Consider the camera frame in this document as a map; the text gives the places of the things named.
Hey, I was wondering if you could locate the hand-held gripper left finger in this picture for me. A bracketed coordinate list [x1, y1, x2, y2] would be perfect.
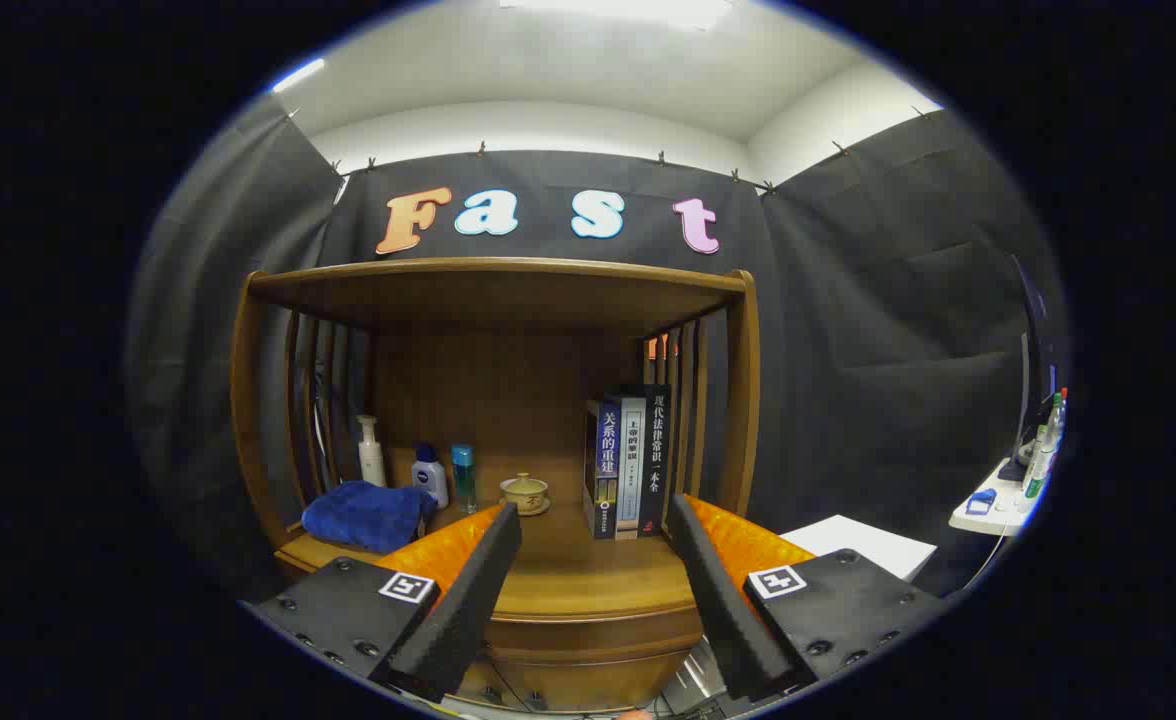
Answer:
[241, 502, 524, 703]

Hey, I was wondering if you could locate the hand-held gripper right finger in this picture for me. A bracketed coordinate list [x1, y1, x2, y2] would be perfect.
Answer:
[666, 493, 946, 703]

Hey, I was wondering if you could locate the white storage cabinet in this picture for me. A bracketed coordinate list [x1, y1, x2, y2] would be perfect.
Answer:
[780, 515, 939, 583]

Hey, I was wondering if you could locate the wooden cabinet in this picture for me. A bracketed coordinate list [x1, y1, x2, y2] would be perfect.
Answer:
[230, 257, 761, 713]

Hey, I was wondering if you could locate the teal bottle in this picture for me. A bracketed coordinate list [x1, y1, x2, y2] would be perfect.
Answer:
[451, 445, 478, 514]

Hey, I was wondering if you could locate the beige lidded teacup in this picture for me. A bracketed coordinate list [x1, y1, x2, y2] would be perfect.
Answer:
[499, 473, 552, 517]

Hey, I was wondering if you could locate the white bottle blue cap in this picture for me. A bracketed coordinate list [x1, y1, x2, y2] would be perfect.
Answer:
[411, 443, 450, 509]

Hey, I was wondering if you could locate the blue towel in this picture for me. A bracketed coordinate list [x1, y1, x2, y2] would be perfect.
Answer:
[301, 480, 439, 556]

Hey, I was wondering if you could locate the black spine book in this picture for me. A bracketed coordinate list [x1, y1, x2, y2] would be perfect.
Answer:
[638, 385, 672, 536]

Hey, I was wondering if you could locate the grey spine book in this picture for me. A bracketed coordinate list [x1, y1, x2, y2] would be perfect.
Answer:
[616, 396, 647, 541]

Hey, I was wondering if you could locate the white pump bottle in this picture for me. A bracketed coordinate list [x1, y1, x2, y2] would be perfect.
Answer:
[356, 415, 387, 489]

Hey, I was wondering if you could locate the blue spine book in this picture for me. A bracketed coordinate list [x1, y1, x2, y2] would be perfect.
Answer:
[584, 400, 621, 541]

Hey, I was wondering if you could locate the white side table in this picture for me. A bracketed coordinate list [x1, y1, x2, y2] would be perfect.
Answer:
[950, 458, 1049, 537]

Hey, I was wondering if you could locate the clear bottle green label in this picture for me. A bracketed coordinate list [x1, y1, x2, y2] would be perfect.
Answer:
[1023, 422, 1052, 499]

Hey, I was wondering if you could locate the ceiling light panel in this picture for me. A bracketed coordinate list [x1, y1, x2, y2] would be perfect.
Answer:
[503, 0, 734, 31]

